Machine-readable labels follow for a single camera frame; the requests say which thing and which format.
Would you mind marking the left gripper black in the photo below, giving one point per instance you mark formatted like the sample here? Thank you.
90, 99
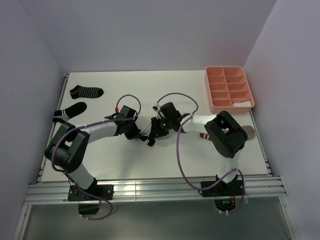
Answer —
135, 134

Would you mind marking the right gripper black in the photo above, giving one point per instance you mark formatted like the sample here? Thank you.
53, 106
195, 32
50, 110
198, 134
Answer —
156, 131

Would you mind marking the white sock black toe heel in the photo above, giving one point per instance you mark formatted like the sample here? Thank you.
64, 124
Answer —
145, 136

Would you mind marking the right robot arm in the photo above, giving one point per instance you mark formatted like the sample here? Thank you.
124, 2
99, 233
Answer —
226, 135

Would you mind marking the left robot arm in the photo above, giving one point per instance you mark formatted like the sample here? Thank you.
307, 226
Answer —
67, 148

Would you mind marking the black sock thin white stripes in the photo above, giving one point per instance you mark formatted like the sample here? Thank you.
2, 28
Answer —
86, 92

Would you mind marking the black sock white cuff stripes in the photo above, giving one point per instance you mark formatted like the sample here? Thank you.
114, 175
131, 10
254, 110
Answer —
64, 115

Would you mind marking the pink divided organizer tray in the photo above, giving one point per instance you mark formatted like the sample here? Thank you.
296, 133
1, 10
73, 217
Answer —
226, 85

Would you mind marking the taupe sock red cuff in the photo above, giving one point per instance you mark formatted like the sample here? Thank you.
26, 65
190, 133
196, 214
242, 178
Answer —
250, 131

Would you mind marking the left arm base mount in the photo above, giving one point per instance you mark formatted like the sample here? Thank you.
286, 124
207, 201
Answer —
104, 191

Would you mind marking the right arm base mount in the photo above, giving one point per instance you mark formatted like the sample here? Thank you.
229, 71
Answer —
222, 189

